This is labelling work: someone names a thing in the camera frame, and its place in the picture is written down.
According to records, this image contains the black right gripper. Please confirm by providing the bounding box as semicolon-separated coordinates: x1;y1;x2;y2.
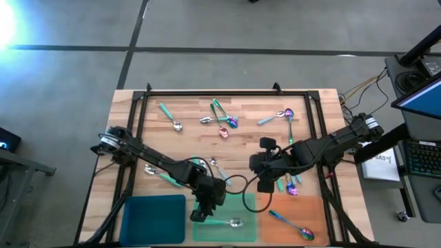
248;136;294;194

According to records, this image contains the white paper sheet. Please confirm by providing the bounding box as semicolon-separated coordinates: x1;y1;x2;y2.
360;140;401;183

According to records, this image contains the green plastic tray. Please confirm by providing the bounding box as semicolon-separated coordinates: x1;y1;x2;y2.
192;192;258;243

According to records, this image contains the yellow cable bundle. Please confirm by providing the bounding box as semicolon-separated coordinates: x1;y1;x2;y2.
339;74;389;104

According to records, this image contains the black backlit keyboard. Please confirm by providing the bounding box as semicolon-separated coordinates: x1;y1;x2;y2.
403;139;441;180

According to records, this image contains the coiled black cable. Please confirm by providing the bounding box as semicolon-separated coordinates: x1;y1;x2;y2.
393;70;420;94

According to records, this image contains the grey computer cart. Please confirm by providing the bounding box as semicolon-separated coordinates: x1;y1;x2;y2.
384;54;441;224

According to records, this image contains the computer monitor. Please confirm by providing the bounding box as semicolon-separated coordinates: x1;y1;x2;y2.
391;74;441;121

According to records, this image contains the grey metal bench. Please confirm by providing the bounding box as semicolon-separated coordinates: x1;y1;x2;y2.
0;148;57;248

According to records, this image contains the black power adapter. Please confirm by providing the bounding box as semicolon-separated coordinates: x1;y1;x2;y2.
420;54;441;77

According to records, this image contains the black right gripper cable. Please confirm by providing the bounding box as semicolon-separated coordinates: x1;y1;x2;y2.
242;174;274;214

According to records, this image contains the black metal table frame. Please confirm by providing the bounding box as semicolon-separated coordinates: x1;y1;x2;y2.
77;81;372;247

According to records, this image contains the black monitor pole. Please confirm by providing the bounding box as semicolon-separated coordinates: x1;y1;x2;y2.
398;24;441;68

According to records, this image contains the orange plastic tray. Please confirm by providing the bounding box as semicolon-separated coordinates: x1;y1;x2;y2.
260;195;330;246

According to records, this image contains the black diagonal bar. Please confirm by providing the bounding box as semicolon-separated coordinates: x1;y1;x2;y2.
353;123;410;165

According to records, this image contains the black device with blue light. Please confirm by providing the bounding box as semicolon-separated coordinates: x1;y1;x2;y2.
0;126;22;154

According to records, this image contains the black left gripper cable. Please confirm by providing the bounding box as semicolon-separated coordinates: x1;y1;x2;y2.
223;174;249;196

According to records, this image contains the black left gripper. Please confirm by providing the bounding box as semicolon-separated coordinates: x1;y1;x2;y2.
187;168;227;223

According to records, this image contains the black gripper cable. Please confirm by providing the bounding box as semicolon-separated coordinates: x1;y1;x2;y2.
223;174;249;196
242;174;274;214

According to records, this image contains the dark blue plastic tray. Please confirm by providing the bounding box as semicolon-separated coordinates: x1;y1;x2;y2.
119;194;187;246

